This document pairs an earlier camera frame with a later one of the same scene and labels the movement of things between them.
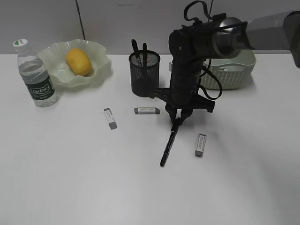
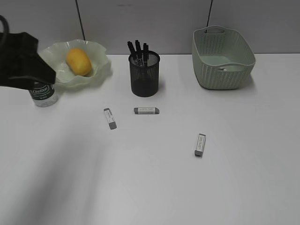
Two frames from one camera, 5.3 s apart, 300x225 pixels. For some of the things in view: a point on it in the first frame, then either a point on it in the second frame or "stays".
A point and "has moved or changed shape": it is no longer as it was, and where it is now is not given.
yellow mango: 78,61 stays
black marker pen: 145,50 stays
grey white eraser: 200,145 stays
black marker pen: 174,129 -> 133,52
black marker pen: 137,52 has moved or changed shape
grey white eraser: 110,119 stays
